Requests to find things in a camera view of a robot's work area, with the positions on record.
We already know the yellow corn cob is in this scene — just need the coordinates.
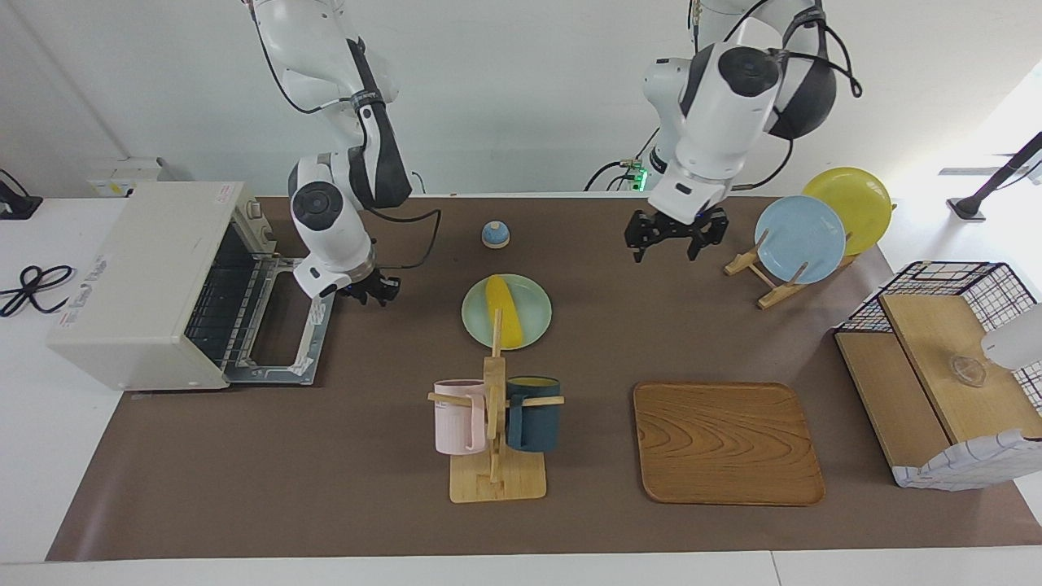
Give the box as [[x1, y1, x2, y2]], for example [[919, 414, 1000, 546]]
[[486, 275, 524, 349]]

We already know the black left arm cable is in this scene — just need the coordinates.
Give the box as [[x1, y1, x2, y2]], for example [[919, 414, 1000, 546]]
[[688, 0, 864, 193]]

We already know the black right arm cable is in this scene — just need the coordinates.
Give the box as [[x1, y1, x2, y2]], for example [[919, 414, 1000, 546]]
[[358, 208, 443, 271]]

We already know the white cylindrical object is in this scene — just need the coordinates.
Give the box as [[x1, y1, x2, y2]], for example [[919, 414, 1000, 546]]
[[981, 303, 1042, 371]]

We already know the brown wooden tray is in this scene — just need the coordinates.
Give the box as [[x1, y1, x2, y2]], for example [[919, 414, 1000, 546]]
[[633, 382, 826, 507]]

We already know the wooden plate rack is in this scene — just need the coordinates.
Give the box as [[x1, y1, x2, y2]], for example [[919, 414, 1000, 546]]
[[724, 203, 896, 310]]

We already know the wooden mug rack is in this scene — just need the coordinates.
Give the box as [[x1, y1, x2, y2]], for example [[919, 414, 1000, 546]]
[[428, 308, 565, 504]]

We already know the white checked cloth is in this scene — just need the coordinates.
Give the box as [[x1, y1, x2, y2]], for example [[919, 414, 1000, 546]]
[[891, 429, 1042, 492]]

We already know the brown table mat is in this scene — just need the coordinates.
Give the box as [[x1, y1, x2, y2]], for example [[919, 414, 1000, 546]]
[[46, 195, 1042, 562]]

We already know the black tripod stand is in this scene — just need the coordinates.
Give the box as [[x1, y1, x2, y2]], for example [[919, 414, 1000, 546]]
[[948, 130, 1042, 222]]

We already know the pale green plate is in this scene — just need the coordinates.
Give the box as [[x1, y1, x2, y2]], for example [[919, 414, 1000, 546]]
[[462, 273, 553, 351]]

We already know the small clear glass object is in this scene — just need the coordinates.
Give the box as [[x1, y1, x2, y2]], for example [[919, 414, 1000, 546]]
[[948, 356, 988, 387]]

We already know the black wire basket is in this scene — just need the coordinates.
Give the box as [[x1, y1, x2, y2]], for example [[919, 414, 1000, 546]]
[[837, 261, 1042, 408]]

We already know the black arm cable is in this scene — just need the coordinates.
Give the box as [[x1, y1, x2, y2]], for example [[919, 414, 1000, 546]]
[[688, 0, 864, 193], [358, 208, 443, 271]]

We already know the white wall socket box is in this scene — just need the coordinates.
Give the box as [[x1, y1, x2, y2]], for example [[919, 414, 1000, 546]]
[[85, 157, 168, 199]]

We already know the small black stand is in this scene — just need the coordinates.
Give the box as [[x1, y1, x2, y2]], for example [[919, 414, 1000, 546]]
[[0, 169, 43, 221]]

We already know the dark blue mug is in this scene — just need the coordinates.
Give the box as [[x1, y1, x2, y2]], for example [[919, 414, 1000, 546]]
[[505, 375, 562, 453]]

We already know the black left base cable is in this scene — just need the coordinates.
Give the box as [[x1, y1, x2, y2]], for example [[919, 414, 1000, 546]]
[[584, 126, 662, 194]]

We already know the yellow plate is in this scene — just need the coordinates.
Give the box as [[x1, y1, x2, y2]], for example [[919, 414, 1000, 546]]
[[802, 167, 894, 257]]

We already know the black coiled cable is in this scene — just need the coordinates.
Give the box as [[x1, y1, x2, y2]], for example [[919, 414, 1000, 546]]
[[0, 265, 76, 318]]

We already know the light blue plate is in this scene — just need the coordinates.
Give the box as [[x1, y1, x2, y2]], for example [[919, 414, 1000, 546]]
[[754, 195, 847, 285]]

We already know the pink mug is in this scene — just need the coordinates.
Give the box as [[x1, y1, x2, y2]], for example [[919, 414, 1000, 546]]
[[433, 379, 488, 456]]

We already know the tall wooden shelf step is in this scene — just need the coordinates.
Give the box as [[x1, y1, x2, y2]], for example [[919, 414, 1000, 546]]
[[879, 292, 1042, 445]]

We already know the low wooden shelf step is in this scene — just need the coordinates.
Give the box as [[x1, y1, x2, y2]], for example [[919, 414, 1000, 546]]
[[835, 330, 953, 470]]

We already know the white toaster oven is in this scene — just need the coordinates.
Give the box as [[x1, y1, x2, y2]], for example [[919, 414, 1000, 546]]
[[46, 181, 336, 392]]

